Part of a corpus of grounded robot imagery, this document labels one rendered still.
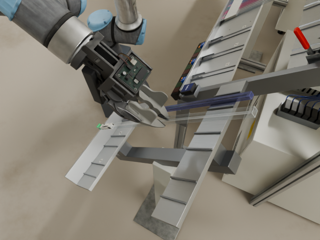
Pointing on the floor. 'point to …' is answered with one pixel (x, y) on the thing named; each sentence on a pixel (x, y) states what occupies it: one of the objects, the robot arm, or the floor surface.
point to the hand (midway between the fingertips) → (160, 120)
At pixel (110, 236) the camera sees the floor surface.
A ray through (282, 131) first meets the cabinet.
